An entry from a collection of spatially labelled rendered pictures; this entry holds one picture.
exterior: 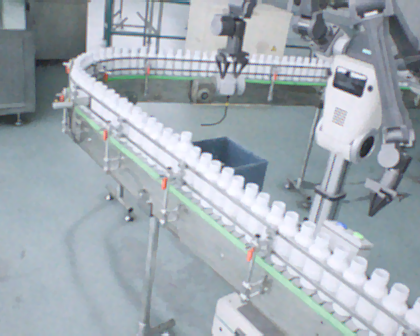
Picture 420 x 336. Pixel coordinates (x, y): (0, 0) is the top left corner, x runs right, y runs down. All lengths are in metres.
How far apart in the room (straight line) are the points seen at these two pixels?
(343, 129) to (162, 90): 1.54
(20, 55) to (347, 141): 3.32
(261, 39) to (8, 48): 2.88
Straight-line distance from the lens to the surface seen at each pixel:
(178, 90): 3.17
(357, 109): 1.87
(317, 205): 2.11
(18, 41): 4.55
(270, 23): 5.88
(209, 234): 1.61
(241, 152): 2.34
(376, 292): 1.25
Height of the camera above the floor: 1.83
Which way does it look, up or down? 26 degrees down
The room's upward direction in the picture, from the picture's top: 9 degrees clockwise
